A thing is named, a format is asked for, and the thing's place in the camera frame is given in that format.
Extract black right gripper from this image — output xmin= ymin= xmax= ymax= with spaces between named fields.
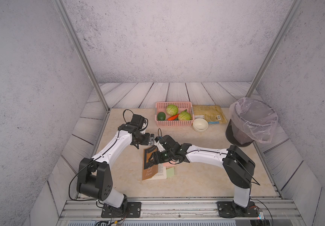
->
xmin=146 ymin=151 xmax=174 ymax=165

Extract dark cover paperback book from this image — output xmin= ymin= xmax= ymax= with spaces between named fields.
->
xmin=142 ymin=146 xmax=167 ymax=180

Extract green sticky note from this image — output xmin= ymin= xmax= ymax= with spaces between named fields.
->
xmin=166 ymin=167 xmax=175 ymax=178

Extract pink sticky note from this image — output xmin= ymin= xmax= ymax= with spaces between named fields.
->
xmin=163 ymin=162 xmax=175 ymax=169

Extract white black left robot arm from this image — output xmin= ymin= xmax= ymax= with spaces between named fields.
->
xmin=77 ymin=120 xmax=150 ymax=209

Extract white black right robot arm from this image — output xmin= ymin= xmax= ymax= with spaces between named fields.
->
xmin=144 ymin=135 xmax=255 ymax=208

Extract dark green avocado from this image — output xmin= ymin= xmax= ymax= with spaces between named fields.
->
xmin=157 ymin=112 xmax=166 ymax=121

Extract pink plastic perforated basket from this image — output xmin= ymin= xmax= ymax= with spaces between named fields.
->
xmin=155 ymin=102 xmax=194 ymax=127

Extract orange carrot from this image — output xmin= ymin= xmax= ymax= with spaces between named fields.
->
xmin=167 ymin=114 xmax=179 ymax=121

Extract upper green cabbage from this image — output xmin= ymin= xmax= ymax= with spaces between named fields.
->
xmin=166 ymin=104 xmax=179 ymax=116

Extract green cabbage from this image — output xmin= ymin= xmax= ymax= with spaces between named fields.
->
xmin=178 ymin=111 xmax=192 ymax=121
xmin=166 ymin=104 xmax=179 ymax=116

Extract right green cabbage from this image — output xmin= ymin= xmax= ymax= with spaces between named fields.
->
xmin=178 ymin=111 xmax=192 ymax=121

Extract cream ceramic bowl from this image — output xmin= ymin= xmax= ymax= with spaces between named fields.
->
xmin=192 ymin=118 xmax=209 ymax=132

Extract yellow noodle packet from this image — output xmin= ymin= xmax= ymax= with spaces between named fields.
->
xmin=193 ymin=105 xmax=228 ymax=124

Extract black bin with pink bag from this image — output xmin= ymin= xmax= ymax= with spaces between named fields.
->
xmin=226 ymin=98 xmax=278 ymax=147

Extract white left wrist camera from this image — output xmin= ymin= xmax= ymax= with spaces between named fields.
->
xmin=148 ymin=134 xmax=155 ymax=146

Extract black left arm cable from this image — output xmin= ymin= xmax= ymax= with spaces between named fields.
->
xmin=68 ymin=109 xmax=149 ymax=202

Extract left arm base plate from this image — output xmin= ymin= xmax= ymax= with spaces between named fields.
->
xmin=101 ymin=201 xmax=141 ymax=218

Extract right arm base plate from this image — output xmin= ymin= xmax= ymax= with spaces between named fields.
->
xmin=217 ymin=201 xmax=260 ymax=218

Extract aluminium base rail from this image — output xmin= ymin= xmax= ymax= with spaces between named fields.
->
xmin=56 ymin=197 xmax=307 ymax=226

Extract left aluminium frame post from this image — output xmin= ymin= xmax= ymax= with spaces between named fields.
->
xmin=52 ymin=0 xmax=110 ymax=112

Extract aluminium frame post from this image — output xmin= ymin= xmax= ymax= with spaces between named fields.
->
xmin=245 ymin=0 xmax=303 ymax=98
xmin=52 ymin=0 xmax=110 ymax=112

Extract right aluminium frame post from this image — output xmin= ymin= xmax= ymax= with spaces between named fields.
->
xmin=245 ymin=0 xmax=303 ymax=98

